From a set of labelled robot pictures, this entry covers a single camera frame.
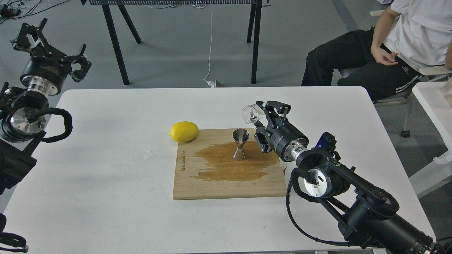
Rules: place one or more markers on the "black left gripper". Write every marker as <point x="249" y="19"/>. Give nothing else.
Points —
<point x="51" y="71"/>

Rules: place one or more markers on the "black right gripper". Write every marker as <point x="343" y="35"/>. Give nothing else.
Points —
<point x="279" y="135"/>

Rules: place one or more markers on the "small clear glass cup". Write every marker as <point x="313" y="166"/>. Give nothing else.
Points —
<point x="251" y="114"/>

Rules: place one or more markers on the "steel double jigger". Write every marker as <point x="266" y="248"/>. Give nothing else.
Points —
<point x="240" y="137"/>

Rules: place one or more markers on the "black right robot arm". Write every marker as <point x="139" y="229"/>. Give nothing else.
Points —
<point x="366" y="214"/>

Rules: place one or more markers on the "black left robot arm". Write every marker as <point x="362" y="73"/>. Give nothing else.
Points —
<point x="23" y="110"/>

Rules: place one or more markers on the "black trestle table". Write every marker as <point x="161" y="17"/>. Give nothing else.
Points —
<point x="150" y="38"/>

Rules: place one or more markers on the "wooden cutting board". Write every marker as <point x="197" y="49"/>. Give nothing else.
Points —
<point x="205" y="168"/>

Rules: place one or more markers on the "yellow lemon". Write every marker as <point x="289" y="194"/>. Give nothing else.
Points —
<point x="182" y="132"/>

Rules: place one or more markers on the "white side table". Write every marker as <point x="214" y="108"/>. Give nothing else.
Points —
<point x="438" y="172"/>

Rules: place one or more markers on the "seated person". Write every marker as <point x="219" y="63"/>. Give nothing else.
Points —
<point x="409" y="35"/>

